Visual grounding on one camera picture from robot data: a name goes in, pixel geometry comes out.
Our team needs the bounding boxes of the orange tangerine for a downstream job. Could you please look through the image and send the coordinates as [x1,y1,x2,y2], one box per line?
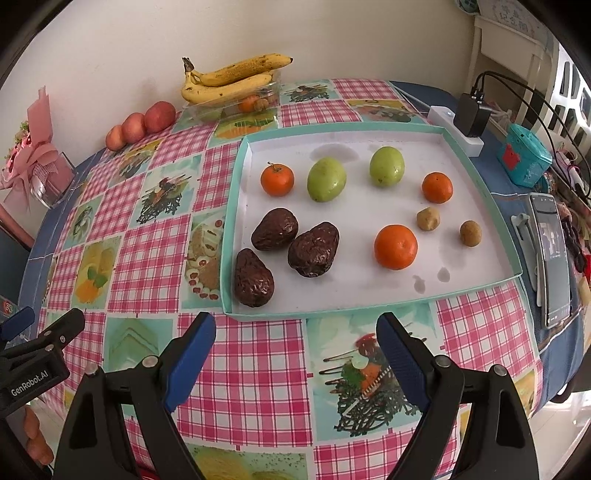
[422,172,454,204]
[374,224,418,270]
[260,163,294,197]

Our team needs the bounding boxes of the dark brown avocado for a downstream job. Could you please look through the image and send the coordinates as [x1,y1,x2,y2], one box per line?
[233,248,274,308]
[287,222,339,278]
[252,208,298,251]

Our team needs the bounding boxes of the green pear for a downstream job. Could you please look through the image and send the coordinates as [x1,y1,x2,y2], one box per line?
[370,146,406,188]
[307,157,346,203]

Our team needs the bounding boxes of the person's left hand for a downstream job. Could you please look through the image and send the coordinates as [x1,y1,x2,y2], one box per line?
[23,406,54,466]

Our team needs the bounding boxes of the pink checkered tablecloth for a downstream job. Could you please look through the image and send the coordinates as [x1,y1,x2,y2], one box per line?
[21,79,542,479]

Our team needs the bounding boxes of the small brown kiwi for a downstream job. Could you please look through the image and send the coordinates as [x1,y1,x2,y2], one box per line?
[460,220,483,247]
[416,207,441,232]

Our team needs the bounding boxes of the pink flower bouquet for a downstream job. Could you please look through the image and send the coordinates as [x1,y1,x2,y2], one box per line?
[1,87,75,210]

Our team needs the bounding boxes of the white phone stand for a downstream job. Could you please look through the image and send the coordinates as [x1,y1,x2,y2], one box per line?
[511,213,543,308]

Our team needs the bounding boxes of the teal white tray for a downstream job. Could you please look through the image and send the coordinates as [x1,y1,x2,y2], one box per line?
[221,122,522,320]

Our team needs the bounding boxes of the black smartphone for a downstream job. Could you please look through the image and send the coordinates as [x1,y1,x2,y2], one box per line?
[529,193,571,329]

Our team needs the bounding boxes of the orange tangerine in tray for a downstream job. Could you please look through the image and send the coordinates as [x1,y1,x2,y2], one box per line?
[260,163,294,197]

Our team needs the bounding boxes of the red apple left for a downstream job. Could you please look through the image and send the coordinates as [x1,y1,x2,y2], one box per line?
[105,125,127,152]

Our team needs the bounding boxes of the red apple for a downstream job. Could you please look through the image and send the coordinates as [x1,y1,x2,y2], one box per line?
[105,125,127,152]
[144,101,176,134]
[122,112,146,144]

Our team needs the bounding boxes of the green pear in tray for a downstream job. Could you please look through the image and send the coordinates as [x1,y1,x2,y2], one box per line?
[370,146,406,188]

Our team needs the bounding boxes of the red apple middle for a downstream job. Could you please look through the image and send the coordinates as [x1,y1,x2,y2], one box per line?
[122,112,146,144]

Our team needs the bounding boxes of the white power strip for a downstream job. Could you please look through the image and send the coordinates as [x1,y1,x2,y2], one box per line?
[428,105,484,158]

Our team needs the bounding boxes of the teal small box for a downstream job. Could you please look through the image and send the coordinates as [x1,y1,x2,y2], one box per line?
[497,124,552,188]

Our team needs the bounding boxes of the red apple right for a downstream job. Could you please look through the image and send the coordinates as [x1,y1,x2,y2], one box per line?
[144,101,176,134]

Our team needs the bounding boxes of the clear plastic fruit container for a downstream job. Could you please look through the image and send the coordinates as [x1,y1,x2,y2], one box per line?
[181,71,280,123]

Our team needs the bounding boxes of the black power adapter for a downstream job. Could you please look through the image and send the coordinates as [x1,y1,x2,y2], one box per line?
[454,93,492,138]

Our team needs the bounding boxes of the yellow banana bunch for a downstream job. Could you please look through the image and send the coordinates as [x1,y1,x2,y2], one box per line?
[180,53,294,106]

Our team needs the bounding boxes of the black cables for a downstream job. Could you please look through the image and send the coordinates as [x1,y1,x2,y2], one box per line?
[469,69,591,204]

